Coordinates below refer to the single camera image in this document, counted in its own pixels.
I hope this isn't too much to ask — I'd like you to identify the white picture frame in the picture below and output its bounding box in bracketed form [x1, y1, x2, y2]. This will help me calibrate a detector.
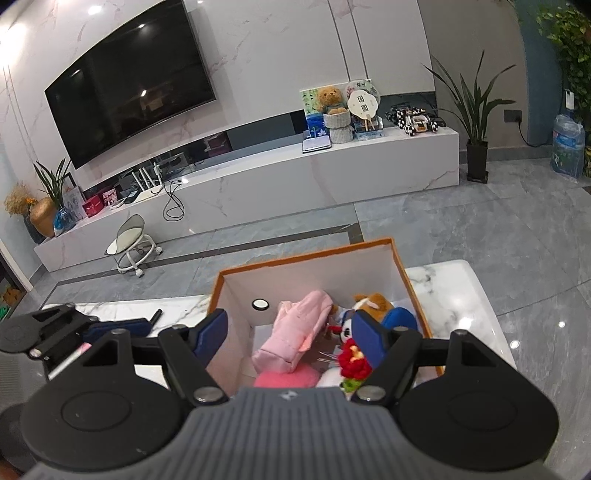
[62, 187, 86, 217]

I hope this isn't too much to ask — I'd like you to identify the brown and white plush toy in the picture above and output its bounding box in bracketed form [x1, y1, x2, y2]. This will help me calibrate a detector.
[353, 292, 395, 319]

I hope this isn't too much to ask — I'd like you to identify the golden vase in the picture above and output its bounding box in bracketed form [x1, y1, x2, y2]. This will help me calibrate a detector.
[30, 198, 58, 238]

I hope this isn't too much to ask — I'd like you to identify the green climbing vine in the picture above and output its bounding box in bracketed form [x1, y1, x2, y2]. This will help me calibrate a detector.
[531, 0, 591, 176]

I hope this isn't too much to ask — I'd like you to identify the pink pouch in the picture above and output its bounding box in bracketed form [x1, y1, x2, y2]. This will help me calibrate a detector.
[252, 290, 334, 374]

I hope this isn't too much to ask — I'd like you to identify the orange cardboard box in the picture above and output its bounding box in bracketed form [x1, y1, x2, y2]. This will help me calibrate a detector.
[206, 237, 446, 402]

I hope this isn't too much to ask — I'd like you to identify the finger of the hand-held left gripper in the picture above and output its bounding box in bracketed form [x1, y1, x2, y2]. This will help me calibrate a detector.
[27, 302, 153, 371]

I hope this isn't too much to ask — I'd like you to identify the brown teddy bear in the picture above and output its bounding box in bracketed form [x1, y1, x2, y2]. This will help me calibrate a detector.
[315, 85, 348, 115]

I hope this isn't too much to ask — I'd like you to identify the white round stool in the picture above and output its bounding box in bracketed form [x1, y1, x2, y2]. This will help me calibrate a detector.
[105, 213, 163, 278]

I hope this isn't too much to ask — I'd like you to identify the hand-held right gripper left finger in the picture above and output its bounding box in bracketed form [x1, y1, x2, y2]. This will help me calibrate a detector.
[83, 308, 230, 407]

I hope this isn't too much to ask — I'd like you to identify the pink plush toy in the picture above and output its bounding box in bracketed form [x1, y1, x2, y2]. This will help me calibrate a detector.
[253, 362, 321, 388]

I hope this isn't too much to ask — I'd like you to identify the black and white toy car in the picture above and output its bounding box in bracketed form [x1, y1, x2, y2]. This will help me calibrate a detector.
[385, 104, 447, 138]

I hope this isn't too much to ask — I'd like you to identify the potted plant with long leaves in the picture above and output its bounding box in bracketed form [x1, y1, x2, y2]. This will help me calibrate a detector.
[422, 50, 517, 184]

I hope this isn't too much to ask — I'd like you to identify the blue tray box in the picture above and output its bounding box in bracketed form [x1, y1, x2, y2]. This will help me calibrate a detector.
[353, 115, 385, 140]

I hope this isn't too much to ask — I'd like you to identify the white knitted pot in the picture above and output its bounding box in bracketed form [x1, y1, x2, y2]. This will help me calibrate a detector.
[323, 111, 354, 145]

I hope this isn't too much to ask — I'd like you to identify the blue water bottle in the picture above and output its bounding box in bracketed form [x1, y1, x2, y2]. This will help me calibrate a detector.
[550, 113, 586, 181]

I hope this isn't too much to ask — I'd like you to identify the black television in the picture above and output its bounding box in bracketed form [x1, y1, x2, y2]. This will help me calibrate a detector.
[45, 0, 217, 169]

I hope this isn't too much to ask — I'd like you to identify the small green leafy plant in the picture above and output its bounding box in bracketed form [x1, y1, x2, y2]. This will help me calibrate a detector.
[32, 157, 75, 208]

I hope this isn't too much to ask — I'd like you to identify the dried flower bunch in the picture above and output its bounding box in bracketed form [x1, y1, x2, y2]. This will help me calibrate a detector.
[4, 182, 38, 217]

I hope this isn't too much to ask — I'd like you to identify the white router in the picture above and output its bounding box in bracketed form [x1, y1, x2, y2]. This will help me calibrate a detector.
[131, 164, 162, 192]

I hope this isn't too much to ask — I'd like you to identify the white dog plush toy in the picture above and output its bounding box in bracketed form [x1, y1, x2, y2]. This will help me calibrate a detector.
[316, 367, 347, 391]

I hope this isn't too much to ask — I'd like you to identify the red crochet flower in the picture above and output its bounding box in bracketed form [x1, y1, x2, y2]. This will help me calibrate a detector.
[337, 338, 372, 391]

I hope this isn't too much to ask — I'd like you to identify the green painting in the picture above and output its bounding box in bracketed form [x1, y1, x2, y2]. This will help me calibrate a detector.
[300, 88, 324, 116]

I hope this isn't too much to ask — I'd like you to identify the blue and white tablet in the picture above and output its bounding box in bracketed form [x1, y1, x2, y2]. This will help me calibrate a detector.
[301, 136, 333, 154]

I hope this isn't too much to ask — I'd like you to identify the green-edged round paper fan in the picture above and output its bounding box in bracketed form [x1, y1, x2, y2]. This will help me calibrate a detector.
[345, 79, 383, 100]

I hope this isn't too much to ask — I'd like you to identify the white round paper fan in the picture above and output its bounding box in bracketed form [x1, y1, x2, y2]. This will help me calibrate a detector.
[346, 89, 379, 132]

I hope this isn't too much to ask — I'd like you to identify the black cable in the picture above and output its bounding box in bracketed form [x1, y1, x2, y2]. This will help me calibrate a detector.
[163, 178, 185, 220]

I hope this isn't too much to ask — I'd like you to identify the blue glass vase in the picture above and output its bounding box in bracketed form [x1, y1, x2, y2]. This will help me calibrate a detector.
[53, 208, 77, 236]

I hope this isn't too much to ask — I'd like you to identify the white marble TV cabinet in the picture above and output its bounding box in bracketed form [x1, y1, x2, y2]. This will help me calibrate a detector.
[33, 124, 461, 273]

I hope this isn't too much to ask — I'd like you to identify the duck plush with blue hat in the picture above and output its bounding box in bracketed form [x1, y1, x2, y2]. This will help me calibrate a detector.
[333, 307, 419, 344]

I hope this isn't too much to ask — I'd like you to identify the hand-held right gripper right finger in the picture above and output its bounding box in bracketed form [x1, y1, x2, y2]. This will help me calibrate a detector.
[351, 310, 485, 407]

